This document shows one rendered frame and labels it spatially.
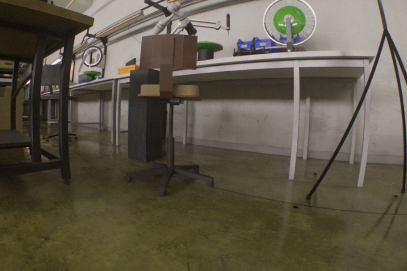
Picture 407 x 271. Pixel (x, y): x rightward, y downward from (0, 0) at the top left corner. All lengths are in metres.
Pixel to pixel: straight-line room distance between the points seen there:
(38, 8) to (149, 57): 0.67
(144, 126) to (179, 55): 0.91
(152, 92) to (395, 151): 2.40
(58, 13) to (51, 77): 2.12
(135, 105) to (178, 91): 0.84
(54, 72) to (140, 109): 1.68
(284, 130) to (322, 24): 1.33
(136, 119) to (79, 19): 1.11
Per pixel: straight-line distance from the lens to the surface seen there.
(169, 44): 1.18
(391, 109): 2.54
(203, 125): 2.95
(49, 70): 3.27
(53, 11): 1.17
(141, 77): 1.96
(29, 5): 1.14
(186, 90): 1.21
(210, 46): 1.84
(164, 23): 2.05
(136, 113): 1.97
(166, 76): 1.15
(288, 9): 2.12
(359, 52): 1.55
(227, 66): 1.77
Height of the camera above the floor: 0.47
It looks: 2 degrees down
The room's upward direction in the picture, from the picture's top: 2 degrees clockwise
